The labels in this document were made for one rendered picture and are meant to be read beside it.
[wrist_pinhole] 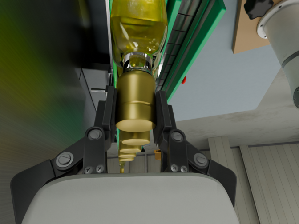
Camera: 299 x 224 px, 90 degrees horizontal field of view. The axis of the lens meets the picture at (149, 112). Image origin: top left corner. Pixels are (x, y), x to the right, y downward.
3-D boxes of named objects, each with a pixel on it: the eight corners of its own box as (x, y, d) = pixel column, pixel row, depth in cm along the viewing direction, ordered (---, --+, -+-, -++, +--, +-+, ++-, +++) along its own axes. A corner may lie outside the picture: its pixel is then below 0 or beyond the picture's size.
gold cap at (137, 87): (117, 68, 12) (112, 118, 10) (159, 72, 13) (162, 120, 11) (117, 91, 15) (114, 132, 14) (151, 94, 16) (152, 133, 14)
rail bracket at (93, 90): (93, 64, 46) (87, 102, 40) (116, 66, 47) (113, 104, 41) (95, 72, 49) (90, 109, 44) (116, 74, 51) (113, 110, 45)
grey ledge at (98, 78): (86, 46, 51) (80, 73, 46) (112, 49, 52) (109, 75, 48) (107, 130, 136) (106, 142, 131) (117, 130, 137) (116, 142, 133)
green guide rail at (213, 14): (211, -20, 26) (221, 8, 23) (216, -19, 26) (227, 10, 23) (132, 151, 183) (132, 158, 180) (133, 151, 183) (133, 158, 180)
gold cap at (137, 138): (123, 102, 18) (120, 138, 16) (152, 104, 18) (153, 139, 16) (122, 114, 21) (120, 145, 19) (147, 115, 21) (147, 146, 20)
